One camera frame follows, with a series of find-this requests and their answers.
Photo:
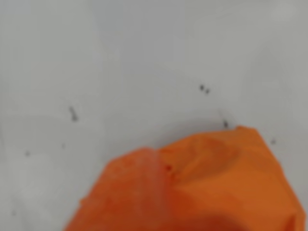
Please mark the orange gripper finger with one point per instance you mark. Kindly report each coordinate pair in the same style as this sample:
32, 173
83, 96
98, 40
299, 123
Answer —
120, 192

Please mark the orange paper wad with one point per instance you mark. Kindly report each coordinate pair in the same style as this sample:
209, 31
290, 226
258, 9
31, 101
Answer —
228, 173

